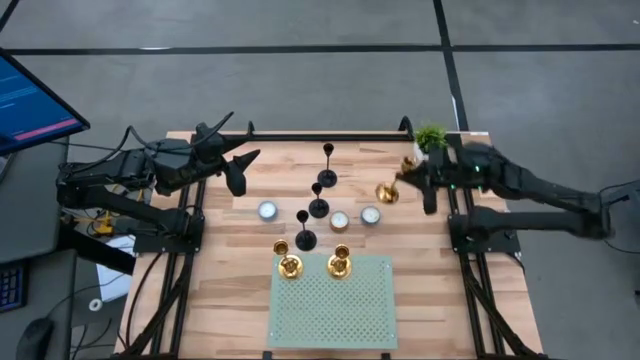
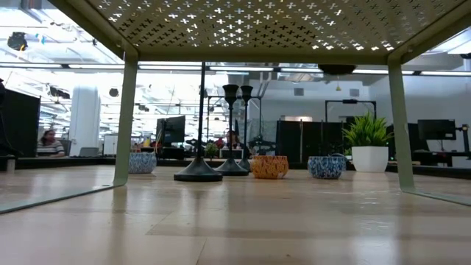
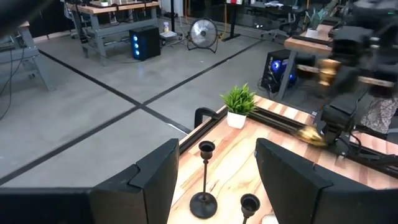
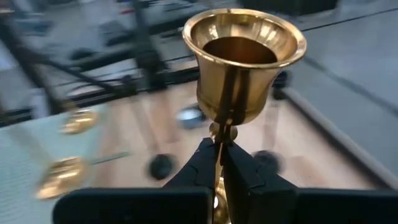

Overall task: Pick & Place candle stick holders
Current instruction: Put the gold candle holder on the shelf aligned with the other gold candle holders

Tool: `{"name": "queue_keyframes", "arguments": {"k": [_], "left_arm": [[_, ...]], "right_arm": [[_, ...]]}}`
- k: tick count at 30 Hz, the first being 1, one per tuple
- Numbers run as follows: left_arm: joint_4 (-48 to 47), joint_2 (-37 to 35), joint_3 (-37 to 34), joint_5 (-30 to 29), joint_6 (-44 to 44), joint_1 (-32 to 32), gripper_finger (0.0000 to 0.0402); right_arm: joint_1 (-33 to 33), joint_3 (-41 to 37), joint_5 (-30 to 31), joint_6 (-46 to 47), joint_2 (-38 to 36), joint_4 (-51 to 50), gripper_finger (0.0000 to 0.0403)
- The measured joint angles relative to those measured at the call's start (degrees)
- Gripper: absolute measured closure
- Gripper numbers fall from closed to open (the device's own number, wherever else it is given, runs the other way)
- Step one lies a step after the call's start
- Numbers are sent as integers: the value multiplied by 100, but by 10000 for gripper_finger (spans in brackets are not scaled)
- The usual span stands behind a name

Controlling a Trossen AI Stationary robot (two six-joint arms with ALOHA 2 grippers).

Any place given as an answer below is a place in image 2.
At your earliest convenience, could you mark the black candlestick holder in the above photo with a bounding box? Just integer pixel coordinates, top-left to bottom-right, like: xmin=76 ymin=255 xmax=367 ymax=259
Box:
xmin=238 ymin=85 xmax=255 ymax=173
xmin=214 ymin=83 xmax=250 ymax=177
xmin=173 ymin=61 xmax=224 ymax=183

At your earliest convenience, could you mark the person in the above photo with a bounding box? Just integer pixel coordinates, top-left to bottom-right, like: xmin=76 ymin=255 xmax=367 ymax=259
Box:
xmin=222 ymin=130 xmax=242 ymax=150
xmin=36 ymin=128 xmax=66 ymax=158

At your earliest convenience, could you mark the small green plant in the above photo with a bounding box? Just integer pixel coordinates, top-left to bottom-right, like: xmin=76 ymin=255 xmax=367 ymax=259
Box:
xmin=204 ymin=142 xmax=220 ymax=160

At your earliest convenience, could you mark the black computer monitor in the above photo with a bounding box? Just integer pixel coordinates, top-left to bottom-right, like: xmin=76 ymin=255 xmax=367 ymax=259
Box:
xmin=417 ymin=119 xmax=458 ymax=141
xmin=155 ymin=115 xmax=187 ymax=147

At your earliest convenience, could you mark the green perforated metal shelf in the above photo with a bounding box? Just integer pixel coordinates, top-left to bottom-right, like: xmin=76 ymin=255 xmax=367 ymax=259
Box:
xmin=0 ymin=0 xmax=471 ymax=216

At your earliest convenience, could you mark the green plant in white pot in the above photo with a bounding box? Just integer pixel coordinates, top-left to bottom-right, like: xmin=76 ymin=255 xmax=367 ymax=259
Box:
xmin=341 ymin=111 xmax=394 ymax=174

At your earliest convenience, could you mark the white round pillar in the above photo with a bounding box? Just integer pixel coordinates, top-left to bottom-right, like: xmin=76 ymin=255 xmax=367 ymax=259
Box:
xmin=68 ymin=85 xmax=102 ymax=158

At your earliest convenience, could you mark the black panel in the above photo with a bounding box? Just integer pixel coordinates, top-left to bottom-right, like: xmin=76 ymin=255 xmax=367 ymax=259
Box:
xmin=0 ymin=88 xmax=41 ymax=159

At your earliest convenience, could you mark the black ceiling spotlight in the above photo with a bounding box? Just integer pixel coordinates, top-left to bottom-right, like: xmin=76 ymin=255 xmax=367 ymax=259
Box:
xmin=7 ymin=31 xmax=29 ymax=52

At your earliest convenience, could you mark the black partition wall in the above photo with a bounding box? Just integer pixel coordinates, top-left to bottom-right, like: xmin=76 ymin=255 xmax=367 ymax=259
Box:
xmin=275 ymin=120 xmax=346 ymax=163

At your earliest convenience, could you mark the black metal rig frame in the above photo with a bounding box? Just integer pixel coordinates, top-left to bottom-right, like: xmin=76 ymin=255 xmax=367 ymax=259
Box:
xmin=324 ymin=99 xmax=378 ymax=122

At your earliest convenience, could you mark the black aluminium table frame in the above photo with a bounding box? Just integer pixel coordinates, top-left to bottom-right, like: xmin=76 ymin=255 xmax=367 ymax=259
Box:
xmin=0 ymin=156 xmax=471 ymax=180

